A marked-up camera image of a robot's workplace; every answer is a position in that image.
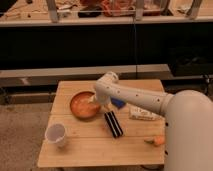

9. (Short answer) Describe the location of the orange ceramic bowl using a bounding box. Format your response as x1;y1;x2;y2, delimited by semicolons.
70;91;101;120

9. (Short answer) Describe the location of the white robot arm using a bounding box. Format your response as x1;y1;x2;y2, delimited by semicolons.
93;71;213;171

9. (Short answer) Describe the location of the blue sponge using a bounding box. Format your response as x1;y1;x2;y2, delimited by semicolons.
111;98;126;109

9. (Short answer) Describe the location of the wooden folding table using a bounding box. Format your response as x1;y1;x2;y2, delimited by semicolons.
38;81;164;168

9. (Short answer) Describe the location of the white plastic cup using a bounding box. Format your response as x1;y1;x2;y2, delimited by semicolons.
45;123;66;147

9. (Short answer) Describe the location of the orange carrot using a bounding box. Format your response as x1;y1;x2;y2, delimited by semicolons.
145;136;165;146

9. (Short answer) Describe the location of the cluttered background shelf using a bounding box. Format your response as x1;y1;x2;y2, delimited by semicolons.
0;0;213;28

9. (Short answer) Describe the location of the grey metal bench rail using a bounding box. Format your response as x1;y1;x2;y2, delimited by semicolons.
0;64;171;87

